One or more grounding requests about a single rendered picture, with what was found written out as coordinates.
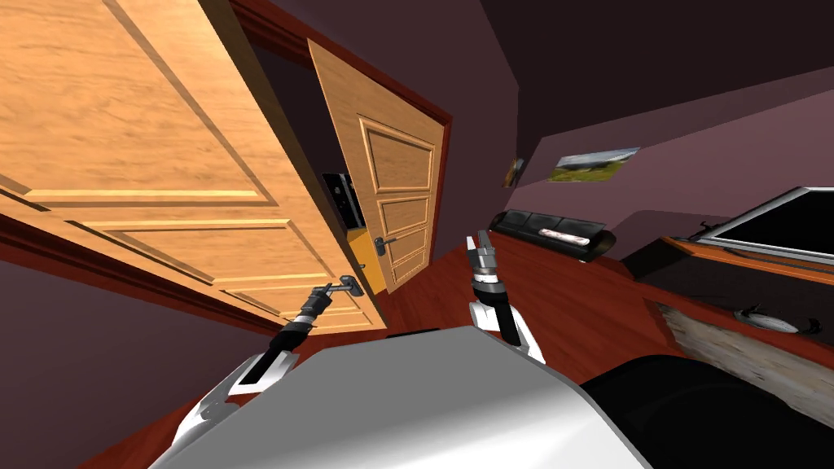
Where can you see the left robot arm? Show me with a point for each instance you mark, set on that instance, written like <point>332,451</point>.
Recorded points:
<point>277,358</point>

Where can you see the landscape wall picture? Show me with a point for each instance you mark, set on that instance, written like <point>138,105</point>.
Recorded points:
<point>591,165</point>

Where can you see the black sofa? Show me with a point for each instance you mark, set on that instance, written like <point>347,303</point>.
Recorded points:
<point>531,225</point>

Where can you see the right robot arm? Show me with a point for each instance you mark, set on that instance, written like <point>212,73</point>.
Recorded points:
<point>704,417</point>

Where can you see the grey round dish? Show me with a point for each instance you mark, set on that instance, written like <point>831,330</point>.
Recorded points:
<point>765,321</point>

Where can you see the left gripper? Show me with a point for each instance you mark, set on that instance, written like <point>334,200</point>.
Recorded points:
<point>315,305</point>

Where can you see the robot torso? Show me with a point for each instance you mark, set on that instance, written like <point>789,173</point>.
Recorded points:
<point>417,404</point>

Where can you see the light wooden door leaf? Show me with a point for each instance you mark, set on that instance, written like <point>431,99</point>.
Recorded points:
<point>130,130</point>
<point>397,163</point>

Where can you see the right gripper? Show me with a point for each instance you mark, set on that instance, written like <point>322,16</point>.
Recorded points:
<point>485,266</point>

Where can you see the small wall picture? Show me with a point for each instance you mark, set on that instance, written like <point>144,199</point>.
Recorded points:
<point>513,172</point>

